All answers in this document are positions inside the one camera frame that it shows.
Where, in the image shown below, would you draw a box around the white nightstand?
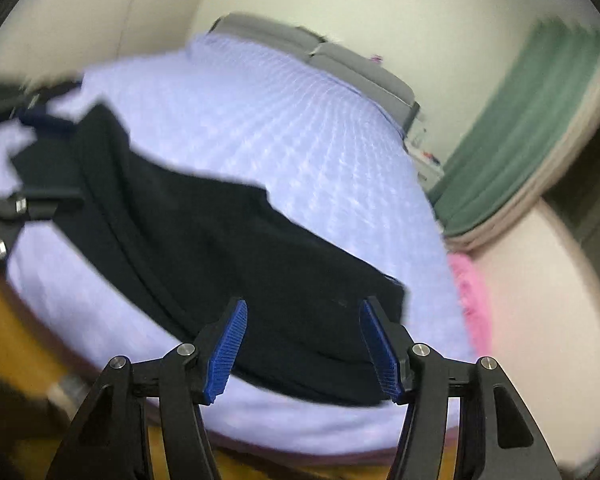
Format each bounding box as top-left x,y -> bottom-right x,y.
405,120 -> 446,186

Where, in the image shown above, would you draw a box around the bed with lavender cover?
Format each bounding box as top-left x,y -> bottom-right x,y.
0,32 -> 481,461

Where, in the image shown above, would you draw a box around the black pants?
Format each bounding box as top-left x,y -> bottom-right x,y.
10,102 -> 408,408

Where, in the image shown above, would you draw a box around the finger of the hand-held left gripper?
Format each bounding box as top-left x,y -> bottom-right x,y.
0,187 -> 83,261
17,80 -> 86,128

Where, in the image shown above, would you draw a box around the pink blanket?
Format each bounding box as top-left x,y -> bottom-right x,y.
447,252 -> 493,356

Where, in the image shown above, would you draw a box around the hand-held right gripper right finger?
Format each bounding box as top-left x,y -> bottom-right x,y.
358,296 -> 563,480

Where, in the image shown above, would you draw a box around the grey padded headboard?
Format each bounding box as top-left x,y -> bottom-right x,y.
207,12 -> 421,131

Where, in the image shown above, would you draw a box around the green curtain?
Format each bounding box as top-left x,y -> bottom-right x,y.
427,17 -> 600,236

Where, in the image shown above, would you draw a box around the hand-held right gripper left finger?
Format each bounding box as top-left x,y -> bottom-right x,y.
45,297 -> 248,480

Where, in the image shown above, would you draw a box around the white louvred wardrobe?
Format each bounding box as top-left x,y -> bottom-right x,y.
0,0 -> 148,83

